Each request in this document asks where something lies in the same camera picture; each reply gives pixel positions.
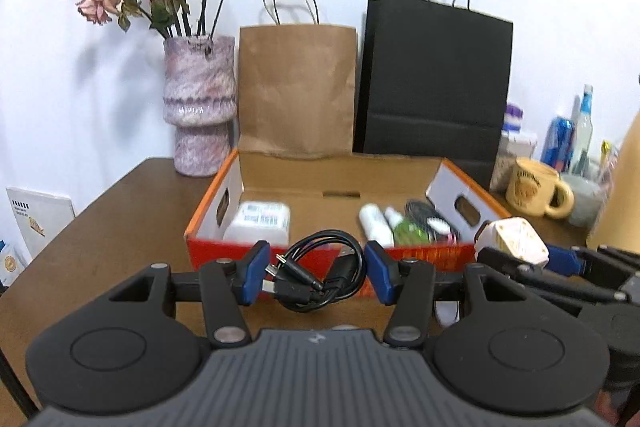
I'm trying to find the green spray bottle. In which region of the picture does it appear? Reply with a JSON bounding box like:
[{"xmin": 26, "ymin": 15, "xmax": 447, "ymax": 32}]
[{"xmin": 384, "ymin": 207, "xmax": 431, "ymax": 247}]

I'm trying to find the purple lid container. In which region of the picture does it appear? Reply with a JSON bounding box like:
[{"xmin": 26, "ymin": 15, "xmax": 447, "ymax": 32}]
[{"xmin": 502, "ymin": 103, "xmax": 524, "ymax": 132}]

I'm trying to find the red cardboard box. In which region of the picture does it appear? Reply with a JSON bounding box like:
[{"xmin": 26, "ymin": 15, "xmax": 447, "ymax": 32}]
[{"xmin": 184, "ymin": 150, "xmax": 510, "ymax": 272}]

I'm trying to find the pink ceramic vase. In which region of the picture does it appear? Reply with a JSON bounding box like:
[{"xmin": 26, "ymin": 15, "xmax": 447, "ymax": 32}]
[{"xmin": 163, "ymin": 36, "xmax": 238, "ymax": 178}]

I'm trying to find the white tape roll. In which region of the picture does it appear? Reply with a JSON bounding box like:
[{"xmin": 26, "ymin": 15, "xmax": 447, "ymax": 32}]
[{"xmin": 434, "ymin": 301, "xmax": 460, "ymax": 329}]

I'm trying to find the yellow bear mug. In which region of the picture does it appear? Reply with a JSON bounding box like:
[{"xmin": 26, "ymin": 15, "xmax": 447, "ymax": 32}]
[{"xmin": 506, "ymin": 157, "xmax": 575, "ymax": 220}]

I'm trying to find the black paper bag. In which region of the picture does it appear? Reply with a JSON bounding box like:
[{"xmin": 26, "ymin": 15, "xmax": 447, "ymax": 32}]
[{"xmin": 352, "ymin": 0, "xmax": 513, "ymax": 187}]

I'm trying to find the white plastic wipes container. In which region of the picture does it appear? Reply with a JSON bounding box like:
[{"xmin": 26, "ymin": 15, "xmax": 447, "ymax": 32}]
[{"xmin": 222, "ymin": 202, "xmax": 291, "ymax": 246}]

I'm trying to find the black usb cable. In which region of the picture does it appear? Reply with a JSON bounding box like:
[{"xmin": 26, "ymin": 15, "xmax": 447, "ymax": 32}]
[{"xmin": 259, "ymin": 230, "xmax": 369, "ymax": 313}]

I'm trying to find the blue soda can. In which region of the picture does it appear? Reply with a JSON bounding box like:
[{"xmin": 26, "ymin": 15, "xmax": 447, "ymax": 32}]
[{"xmin": 540, "ymin": 116, "xmax": 575, "ymax": 172}]

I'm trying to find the brown paper bag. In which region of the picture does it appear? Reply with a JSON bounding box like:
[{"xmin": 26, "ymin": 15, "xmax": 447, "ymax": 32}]
[{"xmin": 239, "ymin": 0, "xmax": 358, "ymax": 157}]

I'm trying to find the clear jar with nuts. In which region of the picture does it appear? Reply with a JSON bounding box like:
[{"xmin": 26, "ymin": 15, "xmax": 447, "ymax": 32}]
[{"xmin": 489, "ymin": 130, "xmax": 538, "ymax": 192}]

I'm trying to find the white yellow charger plug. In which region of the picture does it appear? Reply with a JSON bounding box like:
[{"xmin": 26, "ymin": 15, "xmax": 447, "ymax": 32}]
[{"xmin": 474, "ymin": 217, "xmax": 549, "ymax": 268}]

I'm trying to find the clear glass soda bottle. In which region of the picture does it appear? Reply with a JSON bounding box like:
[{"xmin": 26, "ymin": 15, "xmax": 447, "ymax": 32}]
[{"xmin": 570, "ymin": 84, "xmax": 593, "ymax": 176}]

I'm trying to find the yellow thermos jug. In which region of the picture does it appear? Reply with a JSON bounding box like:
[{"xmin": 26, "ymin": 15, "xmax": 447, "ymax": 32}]
[{"xmin": 586, "ymin": 115, "xmax": 640, "ymax": 255}]

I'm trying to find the white nasal spray bottle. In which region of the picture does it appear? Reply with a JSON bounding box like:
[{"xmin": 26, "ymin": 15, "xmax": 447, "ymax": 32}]
[{"xmin": 358, "ymin": 202, "xmax": 395, "ymax": 248}]

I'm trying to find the grey ceramic cup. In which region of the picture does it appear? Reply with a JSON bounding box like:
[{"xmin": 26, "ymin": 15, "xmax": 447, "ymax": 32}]
[{"xmin": 561, "ymin": 173, "xmax": 603, "ymax": 229}]

